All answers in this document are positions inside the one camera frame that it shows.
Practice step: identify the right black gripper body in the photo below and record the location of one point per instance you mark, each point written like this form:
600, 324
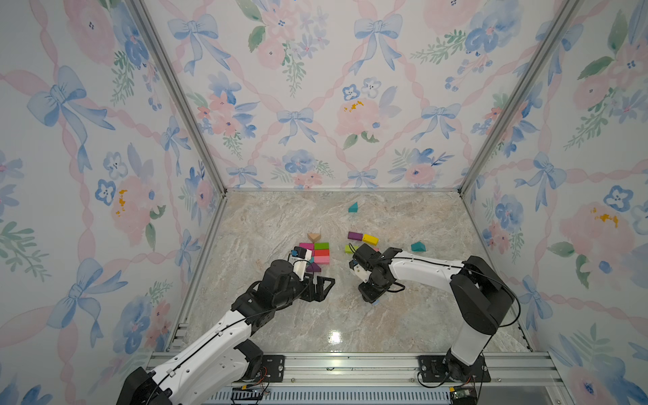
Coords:
371, 288

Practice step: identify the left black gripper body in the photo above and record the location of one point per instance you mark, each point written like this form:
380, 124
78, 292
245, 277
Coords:
296, 288

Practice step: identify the purple triangular block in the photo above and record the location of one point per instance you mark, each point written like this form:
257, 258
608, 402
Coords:
313, 268

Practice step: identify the yellow small block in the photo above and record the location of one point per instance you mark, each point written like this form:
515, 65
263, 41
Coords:
371, 240

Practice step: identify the natural wood triangular block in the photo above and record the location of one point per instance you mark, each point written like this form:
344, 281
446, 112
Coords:
314, 237

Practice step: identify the dark purple small block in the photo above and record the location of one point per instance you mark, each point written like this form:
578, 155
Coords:
354, 236

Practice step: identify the teal wedge block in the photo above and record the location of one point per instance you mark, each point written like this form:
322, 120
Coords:
418, 247

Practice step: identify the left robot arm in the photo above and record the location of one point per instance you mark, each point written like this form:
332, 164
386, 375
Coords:
226, 353

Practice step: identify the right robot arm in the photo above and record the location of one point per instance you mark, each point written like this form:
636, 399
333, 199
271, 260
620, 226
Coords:
482, 297

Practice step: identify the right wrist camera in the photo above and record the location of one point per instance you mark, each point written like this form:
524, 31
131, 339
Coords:
359, 271

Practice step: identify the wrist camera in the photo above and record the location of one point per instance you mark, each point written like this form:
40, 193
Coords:
300, 258
359, 271

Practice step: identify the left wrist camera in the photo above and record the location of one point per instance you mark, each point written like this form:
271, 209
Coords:
300, 258

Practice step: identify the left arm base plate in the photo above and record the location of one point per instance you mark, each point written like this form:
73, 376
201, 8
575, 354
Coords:
271, 367

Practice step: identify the aluminium front rail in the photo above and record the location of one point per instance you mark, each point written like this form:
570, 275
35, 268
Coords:
392, 378

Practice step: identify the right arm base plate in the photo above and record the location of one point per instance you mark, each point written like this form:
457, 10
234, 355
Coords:
430, 368

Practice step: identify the left corner aluminium post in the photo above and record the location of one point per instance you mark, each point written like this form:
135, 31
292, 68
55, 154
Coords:
152, 40

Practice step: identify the corner aluminium post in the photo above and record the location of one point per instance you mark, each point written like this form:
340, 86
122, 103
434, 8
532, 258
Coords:
557, 29
152, 40

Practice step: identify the right corner aluminium post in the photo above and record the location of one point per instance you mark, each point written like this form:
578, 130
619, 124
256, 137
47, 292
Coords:
557, 29

